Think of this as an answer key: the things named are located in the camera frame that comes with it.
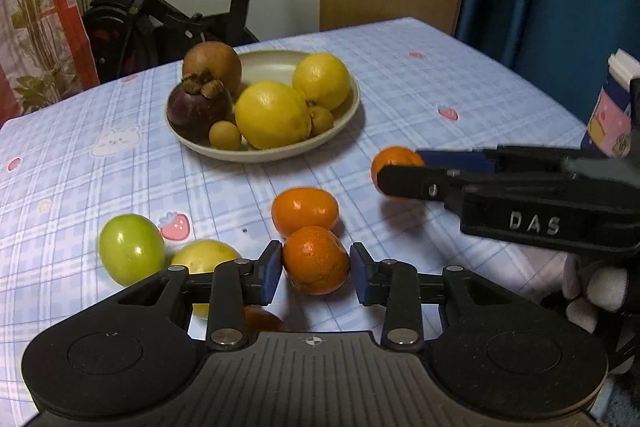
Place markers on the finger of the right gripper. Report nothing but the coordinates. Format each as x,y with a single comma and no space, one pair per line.
463,160
414,182

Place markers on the oval orange tangerine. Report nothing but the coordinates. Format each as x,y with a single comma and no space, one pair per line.
300,207

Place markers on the small tan longan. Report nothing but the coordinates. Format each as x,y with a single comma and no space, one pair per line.
225,136

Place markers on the yellow lemon front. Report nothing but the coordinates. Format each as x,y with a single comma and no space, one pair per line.
270,114

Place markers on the dark purple mangosteen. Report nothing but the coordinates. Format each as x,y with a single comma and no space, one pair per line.
198,102

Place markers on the yellow lemon back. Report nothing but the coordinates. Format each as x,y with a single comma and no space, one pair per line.
322,79

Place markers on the yellow lemon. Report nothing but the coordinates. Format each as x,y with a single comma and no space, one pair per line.
322,79
270,114

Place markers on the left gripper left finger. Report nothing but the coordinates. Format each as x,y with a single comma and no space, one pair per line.
237,284

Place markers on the brown round fruit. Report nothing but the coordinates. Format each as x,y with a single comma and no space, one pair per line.
217,58

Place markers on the yellow round fruit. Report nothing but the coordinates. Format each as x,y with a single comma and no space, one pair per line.
204,255

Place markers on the colourful printed cup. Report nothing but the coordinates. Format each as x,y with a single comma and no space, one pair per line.
609,126

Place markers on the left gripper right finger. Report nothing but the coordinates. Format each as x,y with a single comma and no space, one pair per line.
394,285

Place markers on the green apple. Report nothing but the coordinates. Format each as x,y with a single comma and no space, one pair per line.
131,248

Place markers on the dark red fruit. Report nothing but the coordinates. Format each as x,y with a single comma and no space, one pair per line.
260,320

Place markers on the beige ceramic plate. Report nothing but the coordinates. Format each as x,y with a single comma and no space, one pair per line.
276,65

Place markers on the small brown longan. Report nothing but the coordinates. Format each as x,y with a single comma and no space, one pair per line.
322,119

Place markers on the white gloved hand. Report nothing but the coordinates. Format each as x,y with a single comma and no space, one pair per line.
594,291

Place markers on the printed red backdrop cloth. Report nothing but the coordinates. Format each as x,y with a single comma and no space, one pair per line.
45,55

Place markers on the blue plaid tablecloth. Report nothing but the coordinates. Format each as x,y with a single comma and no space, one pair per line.
69,168

